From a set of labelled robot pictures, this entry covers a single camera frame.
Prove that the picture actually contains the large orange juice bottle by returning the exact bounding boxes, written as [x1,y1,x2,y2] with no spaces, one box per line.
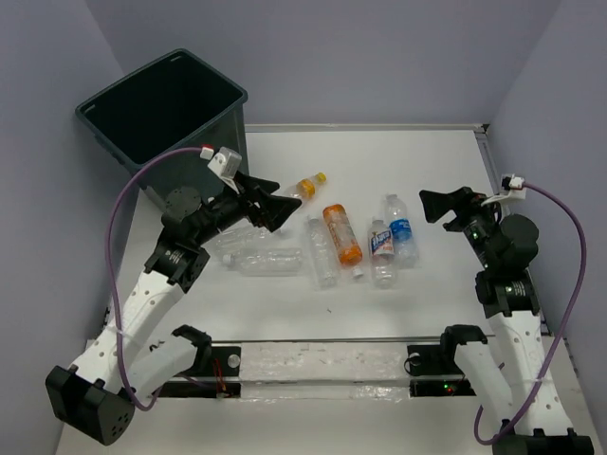
[322,204,363,266]

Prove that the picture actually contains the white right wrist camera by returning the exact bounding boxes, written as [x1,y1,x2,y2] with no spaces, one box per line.
[494,174,526,201]

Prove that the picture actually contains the red blue label clear bottle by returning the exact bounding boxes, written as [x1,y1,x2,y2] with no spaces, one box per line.
[368,218,397,289]

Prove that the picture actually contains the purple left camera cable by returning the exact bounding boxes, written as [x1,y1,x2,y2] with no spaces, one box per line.
[104,145,214,410]

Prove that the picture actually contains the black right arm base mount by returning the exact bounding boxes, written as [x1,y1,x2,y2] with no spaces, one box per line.
[403,344,475,398]

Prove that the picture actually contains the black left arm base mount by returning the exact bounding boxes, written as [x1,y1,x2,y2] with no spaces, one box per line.
[159,345,242,399]

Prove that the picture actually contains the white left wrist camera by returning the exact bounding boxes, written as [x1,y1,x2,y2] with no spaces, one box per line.
[208,147,242,180]

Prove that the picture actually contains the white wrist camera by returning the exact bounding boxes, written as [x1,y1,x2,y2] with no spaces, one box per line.
[494,174,526,201]
[208,147,242,180]

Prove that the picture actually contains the blue label water bottle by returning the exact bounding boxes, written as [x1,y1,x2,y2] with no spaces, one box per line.
[383,193,418,268]

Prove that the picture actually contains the clear crushed bottle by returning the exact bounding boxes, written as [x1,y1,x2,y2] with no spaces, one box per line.
[208,227,276,252]

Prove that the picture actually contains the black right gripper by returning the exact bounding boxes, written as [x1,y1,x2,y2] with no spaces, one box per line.
[419,185,506,269]

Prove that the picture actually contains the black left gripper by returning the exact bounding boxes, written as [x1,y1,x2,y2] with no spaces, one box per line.
[193,171,302,246]

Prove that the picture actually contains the small yellow cap orange bottle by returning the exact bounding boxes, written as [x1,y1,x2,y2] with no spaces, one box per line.
[286,173,327,202]

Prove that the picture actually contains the dark green plastic bin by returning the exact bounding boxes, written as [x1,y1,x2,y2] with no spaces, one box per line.
[74,47,251,213]

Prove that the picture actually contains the clear bottle white cap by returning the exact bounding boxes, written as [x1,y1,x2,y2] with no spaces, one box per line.
[222,247,304,277]

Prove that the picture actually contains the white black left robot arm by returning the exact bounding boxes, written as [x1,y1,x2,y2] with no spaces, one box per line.
[45,173,302,446]

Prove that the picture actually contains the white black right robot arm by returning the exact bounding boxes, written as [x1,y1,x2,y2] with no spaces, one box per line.
[419,175,595,454]

